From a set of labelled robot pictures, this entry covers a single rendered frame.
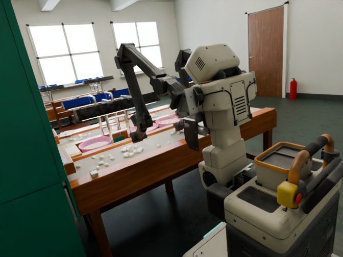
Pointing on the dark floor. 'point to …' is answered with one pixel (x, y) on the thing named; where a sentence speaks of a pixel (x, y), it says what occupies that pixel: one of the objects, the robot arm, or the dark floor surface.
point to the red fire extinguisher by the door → (293, 89)
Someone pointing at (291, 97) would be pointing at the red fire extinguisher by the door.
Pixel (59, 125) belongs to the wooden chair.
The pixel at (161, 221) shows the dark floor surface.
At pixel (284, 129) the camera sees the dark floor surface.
